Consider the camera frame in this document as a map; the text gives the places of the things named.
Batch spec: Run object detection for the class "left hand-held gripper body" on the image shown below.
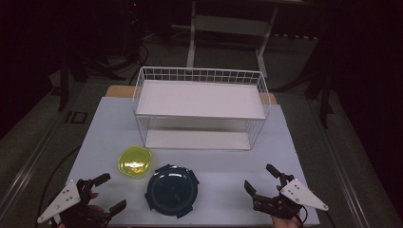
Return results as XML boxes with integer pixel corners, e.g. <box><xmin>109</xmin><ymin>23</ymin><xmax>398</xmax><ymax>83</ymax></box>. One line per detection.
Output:
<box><xmin>36</xmin><ymin>179</ymin><xmax>112</xmax><ymax>228</ymax></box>

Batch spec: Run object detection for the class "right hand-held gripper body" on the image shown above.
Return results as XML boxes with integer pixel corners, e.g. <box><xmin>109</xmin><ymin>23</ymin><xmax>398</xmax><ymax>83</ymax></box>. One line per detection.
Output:
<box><xmin>252</xmin><ymin>173</ymin><xmax>330</xmax><ymax>220</ymax></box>

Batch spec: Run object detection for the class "dark blue lidded container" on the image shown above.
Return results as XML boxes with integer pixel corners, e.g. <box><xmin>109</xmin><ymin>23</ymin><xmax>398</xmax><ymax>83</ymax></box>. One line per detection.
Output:
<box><xmin>144</xmin><ymin>163</ymin><xmax>201</xmax><ymax>219</ymax></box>

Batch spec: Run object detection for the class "white wire shelf rack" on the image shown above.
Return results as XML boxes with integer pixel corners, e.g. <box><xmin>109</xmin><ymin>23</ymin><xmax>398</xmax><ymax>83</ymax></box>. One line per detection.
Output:
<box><xmin>132</xmin><ymin>66</ymin><xmax>272</xmax><ymax>152</ymax></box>

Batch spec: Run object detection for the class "person's left hand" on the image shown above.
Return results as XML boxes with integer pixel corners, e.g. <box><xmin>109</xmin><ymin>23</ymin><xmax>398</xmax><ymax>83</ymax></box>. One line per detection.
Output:
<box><xmin>86</xmin><ymin>190</ymin><xmax>105</xmax><ymax>214</ymax></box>

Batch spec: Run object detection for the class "person's right hand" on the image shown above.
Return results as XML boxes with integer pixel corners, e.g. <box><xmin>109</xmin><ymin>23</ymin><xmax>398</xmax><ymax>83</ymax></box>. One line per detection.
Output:
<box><xmin>271</xmin><ymin>184</ymin><xmax>302</xmax><ymax>228</ymax></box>

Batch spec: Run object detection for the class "black floor socket box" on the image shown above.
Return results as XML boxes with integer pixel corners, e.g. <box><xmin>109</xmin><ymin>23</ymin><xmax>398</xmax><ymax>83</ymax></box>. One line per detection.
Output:
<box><xmin>65</xmin><ymin>110</ymin><xmax>88</xmax><ymax>125</ymax></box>

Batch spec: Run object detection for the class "black stand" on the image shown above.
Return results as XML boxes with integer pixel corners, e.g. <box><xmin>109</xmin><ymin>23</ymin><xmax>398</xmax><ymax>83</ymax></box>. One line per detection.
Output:
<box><xmin>303</xmin><ymin>63</ymin><xmax>336</xmax><ymax>129</ymax></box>
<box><xmin>56</xmin><ymin>47</ymin><xmax>84</xmax><ymax>112</ymax></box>

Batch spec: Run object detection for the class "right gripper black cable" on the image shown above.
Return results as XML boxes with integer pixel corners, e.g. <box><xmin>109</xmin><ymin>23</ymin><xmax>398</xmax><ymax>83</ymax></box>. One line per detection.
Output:
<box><xmin>297</xmin><ymin>204</ymin><xmax>309</xmax><ymax>227</ymax></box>

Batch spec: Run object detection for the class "black floor cable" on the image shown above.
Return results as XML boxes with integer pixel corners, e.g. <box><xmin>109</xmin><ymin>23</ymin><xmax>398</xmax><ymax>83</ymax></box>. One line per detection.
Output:
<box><xmin>33</xmin><ymin>144</ymin><xmax>82</xmax><ymax>228</ymax></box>

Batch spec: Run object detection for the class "metal floor rail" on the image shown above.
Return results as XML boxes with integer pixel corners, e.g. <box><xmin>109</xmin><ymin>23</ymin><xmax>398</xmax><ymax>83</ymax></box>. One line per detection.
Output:
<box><xmin>312</xmin><ymin>103</ymin><xmax>370</xmax><ymax>228</ymax></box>
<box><xmin>0</xmin><ymin>120</ymin><xmax>65</xmax><ymax>219</ymax></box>

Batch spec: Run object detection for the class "bundle of black cables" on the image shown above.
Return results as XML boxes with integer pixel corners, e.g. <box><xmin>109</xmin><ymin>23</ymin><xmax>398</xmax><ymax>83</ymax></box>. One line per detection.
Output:
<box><xmin>126</xmin><ymin>41</ymin><xmax>150</xmax><ymax>86</ymax></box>

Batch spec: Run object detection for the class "white metal frame stand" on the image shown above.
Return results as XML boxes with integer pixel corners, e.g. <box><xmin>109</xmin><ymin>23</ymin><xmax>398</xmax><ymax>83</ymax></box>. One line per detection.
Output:
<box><xmin>185</xmin><ymin>0</ymin><xmax>279</xmax><ymax>79</ymax></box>

